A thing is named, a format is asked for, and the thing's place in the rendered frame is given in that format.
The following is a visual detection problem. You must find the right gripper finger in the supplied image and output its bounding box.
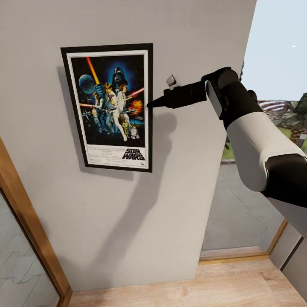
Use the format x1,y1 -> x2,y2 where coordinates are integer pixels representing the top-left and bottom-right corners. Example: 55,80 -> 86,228
147,96 -> 166,108

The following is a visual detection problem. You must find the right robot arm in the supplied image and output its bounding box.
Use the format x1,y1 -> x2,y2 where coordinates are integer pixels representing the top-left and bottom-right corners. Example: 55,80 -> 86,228
147,67 -> 307,241

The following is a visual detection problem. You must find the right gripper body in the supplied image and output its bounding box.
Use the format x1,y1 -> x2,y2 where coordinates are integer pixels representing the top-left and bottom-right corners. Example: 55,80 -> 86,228
163,84 -> 194,109

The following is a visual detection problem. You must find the poster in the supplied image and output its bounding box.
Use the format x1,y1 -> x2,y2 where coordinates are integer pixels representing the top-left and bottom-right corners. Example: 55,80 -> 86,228
61,43 -> 154,173

